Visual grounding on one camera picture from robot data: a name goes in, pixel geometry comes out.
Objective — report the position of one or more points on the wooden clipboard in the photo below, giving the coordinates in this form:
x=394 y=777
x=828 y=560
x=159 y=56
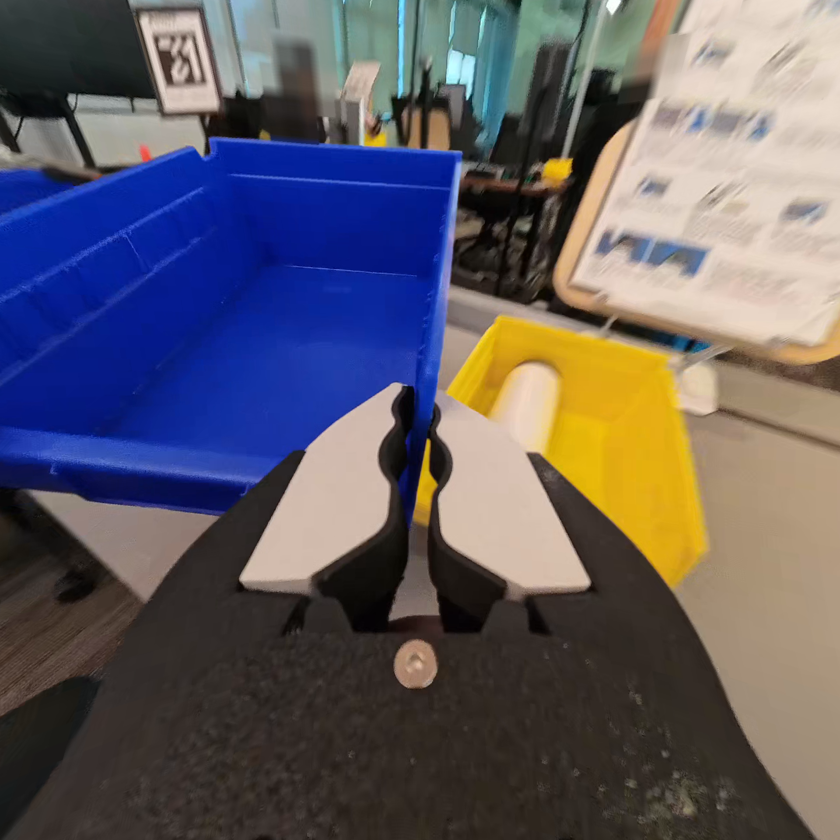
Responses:
x=584 y=262

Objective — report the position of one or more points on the white document stand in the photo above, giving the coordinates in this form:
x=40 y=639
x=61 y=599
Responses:
x=699 y=387

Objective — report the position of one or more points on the white plastic bottle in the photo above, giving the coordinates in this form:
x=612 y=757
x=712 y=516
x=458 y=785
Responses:
x=525 y=407

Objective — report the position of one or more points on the instruction sheet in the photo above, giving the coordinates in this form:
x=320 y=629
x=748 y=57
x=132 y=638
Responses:
x=722 y=197

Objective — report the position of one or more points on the framed tag sign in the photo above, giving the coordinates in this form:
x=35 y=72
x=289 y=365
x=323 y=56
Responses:
x=180 y=59

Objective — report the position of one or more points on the blue plastic bin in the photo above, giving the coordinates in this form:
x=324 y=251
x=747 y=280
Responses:
x=229 y=328
x=26 y=187

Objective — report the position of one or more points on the yellow plastic bin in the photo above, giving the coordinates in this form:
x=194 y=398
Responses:
x=623 y=446

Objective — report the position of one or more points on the large black screen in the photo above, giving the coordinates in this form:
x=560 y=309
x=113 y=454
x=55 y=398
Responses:
x=65 y=46

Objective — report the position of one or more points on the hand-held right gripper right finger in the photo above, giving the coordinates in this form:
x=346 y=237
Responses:
x=505 y=518

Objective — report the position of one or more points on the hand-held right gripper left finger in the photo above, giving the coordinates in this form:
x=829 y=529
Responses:
x=328 y=512

